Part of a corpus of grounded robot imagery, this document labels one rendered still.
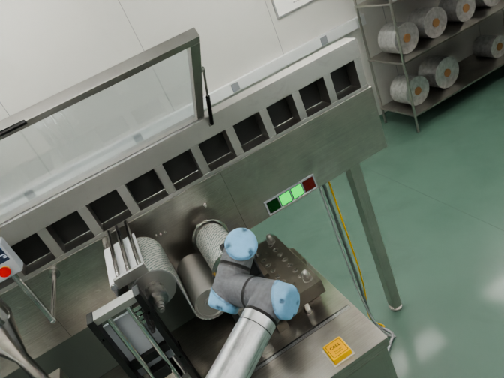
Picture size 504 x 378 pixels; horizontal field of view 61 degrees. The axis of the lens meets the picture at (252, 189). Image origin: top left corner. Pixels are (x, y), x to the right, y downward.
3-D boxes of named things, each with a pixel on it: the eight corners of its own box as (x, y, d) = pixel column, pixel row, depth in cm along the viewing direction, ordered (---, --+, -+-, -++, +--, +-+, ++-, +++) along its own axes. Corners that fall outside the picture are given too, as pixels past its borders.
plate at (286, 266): (289, 314, 157) (284, 303, 154) (248, 262, 191) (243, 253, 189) (325, 291, 160) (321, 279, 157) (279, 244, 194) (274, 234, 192)
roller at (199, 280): (203, 325, 148) (188, 301, 142) (185, 286, 170) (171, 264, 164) (233, 305, 150) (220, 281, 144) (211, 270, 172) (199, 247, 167)
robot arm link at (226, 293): (234, 314, 92) (248, 264, 95) (199, 304, 99) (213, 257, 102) (256, 321, 97) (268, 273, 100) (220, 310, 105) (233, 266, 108)
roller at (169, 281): (145, 316, 139) (123, 286, 133) (134, 277, 161) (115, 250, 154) (183, 292, 142) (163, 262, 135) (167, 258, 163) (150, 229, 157)
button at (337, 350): (335, 365, 140) (333, 361, 139) (324, 351, 146) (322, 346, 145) (352, 353, 142) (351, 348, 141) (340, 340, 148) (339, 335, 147)
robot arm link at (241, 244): (219, 256, 97) (229, 221, 99) (220, 262, 108) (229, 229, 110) (252, 266, 97) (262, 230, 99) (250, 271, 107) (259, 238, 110)
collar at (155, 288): (154, 312, 133) (143, 298, 130) (150, 301, 138) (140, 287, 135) (172, 301, 134) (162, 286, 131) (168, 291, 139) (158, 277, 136)
